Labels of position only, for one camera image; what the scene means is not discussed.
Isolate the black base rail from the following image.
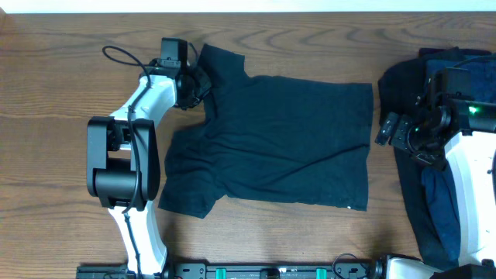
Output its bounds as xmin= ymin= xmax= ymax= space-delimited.
xmin=75 ymin=253 xmax=387 ymax=279

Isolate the blue garment in pile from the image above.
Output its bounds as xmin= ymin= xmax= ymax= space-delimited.
xmin=421 ymin=60 xmax=495 ymax=262

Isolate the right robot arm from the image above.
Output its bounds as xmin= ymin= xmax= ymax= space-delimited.
xmin=371 ymin=99 xmax=495 ymax=278

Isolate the dark teal t-shirt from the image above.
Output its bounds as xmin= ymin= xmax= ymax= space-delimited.
xmin=159 ymin=45 xmax=374 ymax=218

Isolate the black garment in pile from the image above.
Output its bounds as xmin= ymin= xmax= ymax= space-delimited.
xmin=377 ymin=47 xmax=490 ymax=270

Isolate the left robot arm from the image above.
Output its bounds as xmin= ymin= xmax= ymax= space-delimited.
xmin=77 ymin=67 xmax=212 ymax=278

